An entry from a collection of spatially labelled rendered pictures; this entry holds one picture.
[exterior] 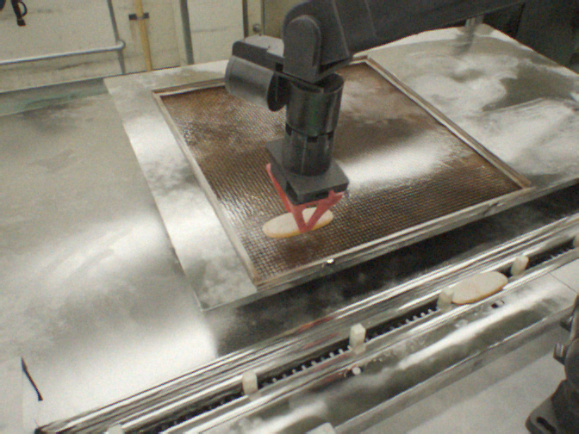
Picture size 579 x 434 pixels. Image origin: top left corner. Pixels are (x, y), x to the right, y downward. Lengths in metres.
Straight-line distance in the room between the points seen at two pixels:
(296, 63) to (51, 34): 3.68
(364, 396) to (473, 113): 0.67
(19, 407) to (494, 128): 0.88
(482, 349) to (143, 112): 0.67
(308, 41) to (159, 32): 3.77
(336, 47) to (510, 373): 0.43
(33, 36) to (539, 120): 3.61
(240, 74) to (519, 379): 0.48
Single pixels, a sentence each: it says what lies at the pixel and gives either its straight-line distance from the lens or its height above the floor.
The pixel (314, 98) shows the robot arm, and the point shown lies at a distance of 0.46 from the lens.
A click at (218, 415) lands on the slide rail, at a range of 0.52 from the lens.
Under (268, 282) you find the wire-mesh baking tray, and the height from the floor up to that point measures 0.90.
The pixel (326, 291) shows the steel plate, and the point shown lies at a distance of 0.67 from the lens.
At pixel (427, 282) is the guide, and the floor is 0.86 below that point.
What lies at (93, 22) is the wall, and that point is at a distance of 4.08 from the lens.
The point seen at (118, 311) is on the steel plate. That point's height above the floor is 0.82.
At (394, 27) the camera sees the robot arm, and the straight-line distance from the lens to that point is 0.41.
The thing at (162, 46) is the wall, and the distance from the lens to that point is 4.20.
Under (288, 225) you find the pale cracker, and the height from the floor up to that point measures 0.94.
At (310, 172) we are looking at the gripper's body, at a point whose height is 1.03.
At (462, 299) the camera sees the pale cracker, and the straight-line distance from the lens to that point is 0.64.
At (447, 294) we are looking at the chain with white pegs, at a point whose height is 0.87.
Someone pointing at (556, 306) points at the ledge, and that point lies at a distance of 0.68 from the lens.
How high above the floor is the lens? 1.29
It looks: 36 degrees down
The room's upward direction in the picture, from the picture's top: straight up
